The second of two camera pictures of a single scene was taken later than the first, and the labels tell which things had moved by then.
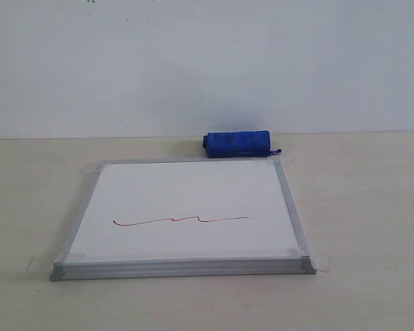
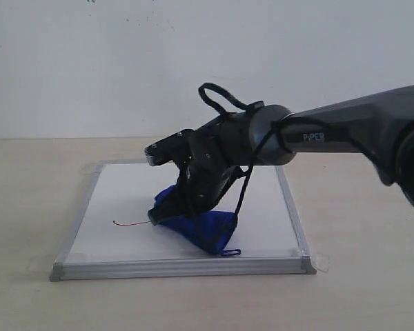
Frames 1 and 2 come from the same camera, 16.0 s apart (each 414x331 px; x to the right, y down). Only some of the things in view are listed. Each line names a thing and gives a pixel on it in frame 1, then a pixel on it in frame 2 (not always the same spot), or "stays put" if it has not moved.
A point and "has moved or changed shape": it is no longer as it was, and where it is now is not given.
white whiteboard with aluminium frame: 170,218 stays put
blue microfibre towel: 239,144 has moved or changed shape
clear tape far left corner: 93,168 stays put
